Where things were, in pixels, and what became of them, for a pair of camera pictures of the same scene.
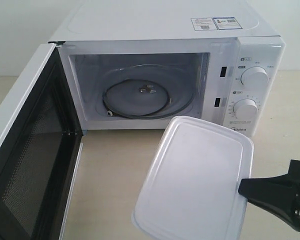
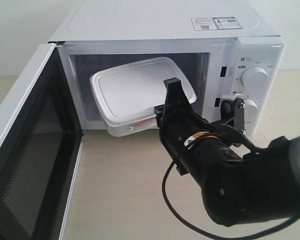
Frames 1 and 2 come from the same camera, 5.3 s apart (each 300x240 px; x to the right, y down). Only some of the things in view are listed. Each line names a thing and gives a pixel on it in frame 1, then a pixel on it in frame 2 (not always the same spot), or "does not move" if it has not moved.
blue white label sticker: [210, 23] does not move
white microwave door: [36, 143] does not move
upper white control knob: [254, 76] does not move
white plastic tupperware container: [192, 192] → [125, 95]
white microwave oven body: [128, 64] does not move
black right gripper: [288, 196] → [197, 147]
